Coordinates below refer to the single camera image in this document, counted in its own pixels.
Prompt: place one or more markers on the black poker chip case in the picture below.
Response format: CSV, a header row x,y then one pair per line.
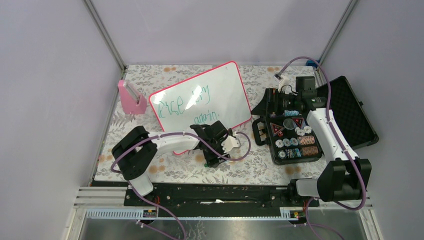
x,y
333,125

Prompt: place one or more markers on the floral table mat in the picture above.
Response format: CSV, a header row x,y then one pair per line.
x,y
249,166

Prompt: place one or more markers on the pink eraser block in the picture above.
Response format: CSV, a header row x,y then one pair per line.
x,y
132,101

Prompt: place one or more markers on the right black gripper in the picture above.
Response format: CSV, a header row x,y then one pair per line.
x,y
264,107

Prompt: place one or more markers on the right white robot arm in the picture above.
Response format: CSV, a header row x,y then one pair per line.
x,y
340,180

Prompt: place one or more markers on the blue clip at corner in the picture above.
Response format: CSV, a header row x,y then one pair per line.
x,y
312,63

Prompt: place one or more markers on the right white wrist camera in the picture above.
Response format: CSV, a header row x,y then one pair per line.
x,y
283,81

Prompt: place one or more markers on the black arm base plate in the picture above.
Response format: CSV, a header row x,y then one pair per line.
x,y
223,201

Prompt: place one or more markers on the pink framed whiteboard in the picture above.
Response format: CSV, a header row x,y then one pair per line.
x,y
217,94

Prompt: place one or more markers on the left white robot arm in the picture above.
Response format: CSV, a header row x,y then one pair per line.
x,y
134,153

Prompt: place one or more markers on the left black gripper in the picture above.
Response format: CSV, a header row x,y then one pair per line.
x,y
212,160

